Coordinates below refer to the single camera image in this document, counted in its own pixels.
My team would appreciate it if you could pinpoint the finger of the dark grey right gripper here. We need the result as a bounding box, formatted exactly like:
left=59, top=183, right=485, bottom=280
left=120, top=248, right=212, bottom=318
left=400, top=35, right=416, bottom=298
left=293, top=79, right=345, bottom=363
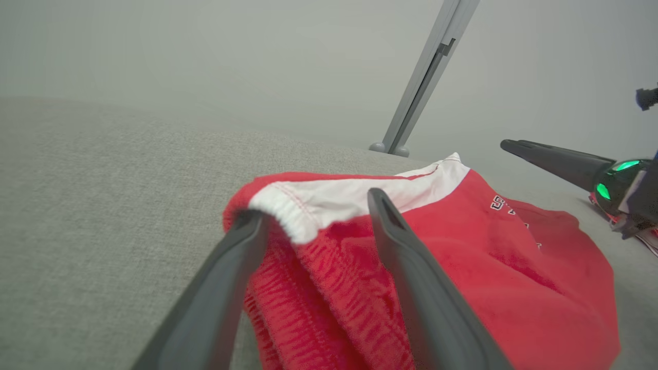
left=500, top=139, right=616, bottom=192

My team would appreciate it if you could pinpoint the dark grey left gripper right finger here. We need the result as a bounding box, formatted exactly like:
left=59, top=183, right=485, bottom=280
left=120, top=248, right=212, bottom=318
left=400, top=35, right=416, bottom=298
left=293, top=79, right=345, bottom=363
left=367, top=188, right=515, bottom=370

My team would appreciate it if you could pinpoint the grey fabric padded surface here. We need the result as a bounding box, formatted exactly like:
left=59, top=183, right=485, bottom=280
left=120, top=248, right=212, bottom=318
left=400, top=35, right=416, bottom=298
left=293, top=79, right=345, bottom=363
left=0, top=95, right=658, bottom=370

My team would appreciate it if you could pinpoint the red shorts white trim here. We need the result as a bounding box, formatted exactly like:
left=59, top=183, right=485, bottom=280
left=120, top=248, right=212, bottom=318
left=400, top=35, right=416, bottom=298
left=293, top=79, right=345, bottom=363
left=222, top=152, right=622, bottom=370

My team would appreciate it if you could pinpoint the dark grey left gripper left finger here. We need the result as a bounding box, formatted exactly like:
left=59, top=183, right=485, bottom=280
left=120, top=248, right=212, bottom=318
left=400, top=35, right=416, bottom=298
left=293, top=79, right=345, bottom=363
left=131, top=210, right=270, bottom=370

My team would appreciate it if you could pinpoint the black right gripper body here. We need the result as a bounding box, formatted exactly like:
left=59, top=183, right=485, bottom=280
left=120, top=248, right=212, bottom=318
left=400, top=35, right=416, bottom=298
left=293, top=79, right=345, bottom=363
left=591, top=151, right=658, bottom=241

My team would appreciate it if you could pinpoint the grey aluminium partition post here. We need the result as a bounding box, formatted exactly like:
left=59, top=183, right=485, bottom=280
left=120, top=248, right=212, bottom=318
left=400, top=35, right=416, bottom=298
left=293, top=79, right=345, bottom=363
left=369, top=0, right=463, bottom=154
left=391, top=0, right=481, bottom=158

